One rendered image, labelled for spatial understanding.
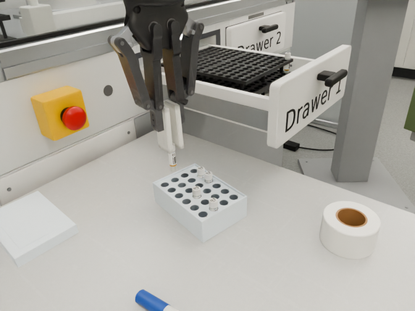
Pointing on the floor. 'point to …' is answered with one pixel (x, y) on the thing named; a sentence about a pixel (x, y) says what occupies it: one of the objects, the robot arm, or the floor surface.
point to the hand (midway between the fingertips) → (168, 126)
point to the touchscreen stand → (365, 107)
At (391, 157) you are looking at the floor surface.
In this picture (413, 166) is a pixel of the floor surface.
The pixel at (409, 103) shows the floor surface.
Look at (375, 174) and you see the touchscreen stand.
